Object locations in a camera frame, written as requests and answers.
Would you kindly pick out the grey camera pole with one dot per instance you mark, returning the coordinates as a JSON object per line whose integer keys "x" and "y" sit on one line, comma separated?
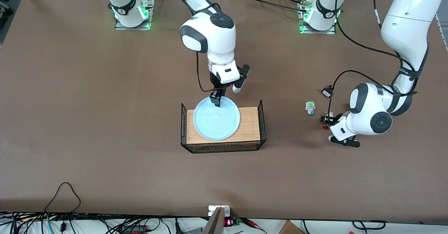
{"x": 214, "y": 225}

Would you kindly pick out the orange black device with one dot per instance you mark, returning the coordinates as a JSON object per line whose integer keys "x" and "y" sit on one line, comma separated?
{"x": 134, "y": 230}

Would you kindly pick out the light blue round plate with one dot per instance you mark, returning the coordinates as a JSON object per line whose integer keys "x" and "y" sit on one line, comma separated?
{"x": 217, "y": 122}

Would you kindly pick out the red push button switch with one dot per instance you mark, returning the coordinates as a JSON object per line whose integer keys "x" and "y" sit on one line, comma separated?
{"x": 325, "y": 126}

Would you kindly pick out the small black white switch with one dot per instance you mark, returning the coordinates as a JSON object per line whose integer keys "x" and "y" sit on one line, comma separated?
{"x": 327, "y": 93}

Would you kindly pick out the green push button switch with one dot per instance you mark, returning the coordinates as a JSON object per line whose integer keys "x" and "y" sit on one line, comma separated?
{"x": 310, "y": 108}

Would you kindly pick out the red digit display module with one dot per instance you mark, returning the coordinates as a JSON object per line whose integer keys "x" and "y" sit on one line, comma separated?
{"x": 228, "y": 222}

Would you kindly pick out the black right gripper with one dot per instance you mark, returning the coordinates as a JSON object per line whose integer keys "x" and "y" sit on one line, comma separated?
{"x": 215, "y": 83}

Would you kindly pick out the red clip lead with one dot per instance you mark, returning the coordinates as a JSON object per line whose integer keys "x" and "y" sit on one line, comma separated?
{"x": 252, "y": 222}

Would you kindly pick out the wooden board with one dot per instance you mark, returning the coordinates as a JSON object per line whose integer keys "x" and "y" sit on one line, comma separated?
{"x": 250, "y": 129}

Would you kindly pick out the brown cardboard piece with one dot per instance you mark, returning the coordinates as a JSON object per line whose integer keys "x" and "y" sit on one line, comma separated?
{"x": 288, "y": 228}

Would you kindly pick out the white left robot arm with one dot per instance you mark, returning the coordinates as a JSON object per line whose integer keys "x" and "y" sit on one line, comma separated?
{"x": 402, "y": 27}

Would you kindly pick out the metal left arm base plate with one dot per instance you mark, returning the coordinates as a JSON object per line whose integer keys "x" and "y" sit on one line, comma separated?
{"x": 330, "y": 32}

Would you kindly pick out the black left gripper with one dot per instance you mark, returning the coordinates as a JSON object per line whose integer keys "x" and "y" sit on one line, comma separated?
{"x": 330, "y": 118}

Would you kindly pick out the silver camera mount bracket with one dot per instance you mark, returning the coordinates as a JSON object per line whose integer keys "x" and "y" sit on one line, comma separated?
{"x": 211, "y": 211}

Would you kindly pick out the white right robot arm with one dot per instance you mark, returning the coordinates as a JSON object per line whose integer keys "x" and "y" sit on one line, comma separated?
{"x": 217, "y": 41}

